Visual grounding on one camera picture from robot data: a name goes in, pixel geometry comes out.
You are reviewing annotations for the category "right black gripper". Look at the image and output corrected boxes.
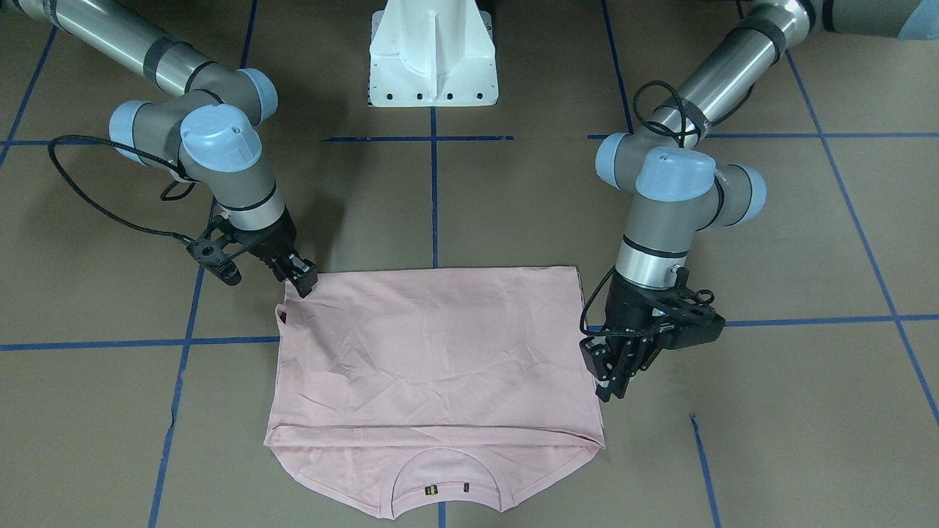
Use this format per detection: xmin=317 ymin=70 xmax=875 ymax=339
xmin=238 ymin=213 xmax=318 ymax=298

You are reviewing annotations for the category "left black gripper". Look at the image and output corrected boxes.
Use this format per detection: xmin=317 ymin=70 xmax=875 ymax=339
xmin=580 ymin=271 xmax=672 ymax=403

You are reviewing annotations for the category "pink Snoopy t-shirt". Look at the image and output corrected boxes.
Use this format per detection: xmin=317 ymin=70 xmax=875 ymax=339
xmin=264 ymin=266 xmax=606 ymax=519

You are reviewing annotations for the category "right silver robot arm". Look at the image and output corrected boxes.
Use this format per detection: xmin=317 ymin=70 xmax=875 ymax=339
xmin=2 ymin=1 xmax=318 ymax=297

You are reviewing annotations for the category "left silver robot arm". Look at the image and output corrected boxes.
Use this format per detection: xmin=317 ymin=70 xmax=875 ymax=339
xmin=580 ymin=1 xmax=937 ymax=402

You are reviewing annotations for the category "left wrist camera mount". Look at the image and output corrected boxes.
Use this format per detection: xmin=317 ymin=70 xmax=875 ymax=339
xmin=645 ymin=265 xmax=726 ymax=350

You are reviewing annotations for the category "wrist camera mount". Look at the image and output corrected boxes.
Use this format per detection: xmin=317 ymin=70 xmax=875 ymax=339
xmin=645 ymin=265 xmax=726 ymax=350
xmin=185 ymin=215 xmax=252 ymax=285

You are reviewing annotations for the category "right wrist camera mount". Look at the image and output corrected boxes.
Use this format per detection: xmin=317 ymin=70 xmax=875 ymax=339
xmin=185 ymin=215 xmax=252 ymax=285

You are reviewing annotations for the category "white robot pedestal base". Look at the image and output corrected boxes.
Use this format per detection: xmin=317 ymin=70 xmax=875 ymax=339
xmin=367 ymin=1 xmax=500 ymax=108

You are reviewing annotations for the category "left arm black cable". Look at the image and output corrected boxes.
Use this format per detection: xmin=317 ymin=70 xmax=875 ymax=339
xmin=578 ymin=22 xmax=756 ymax=338

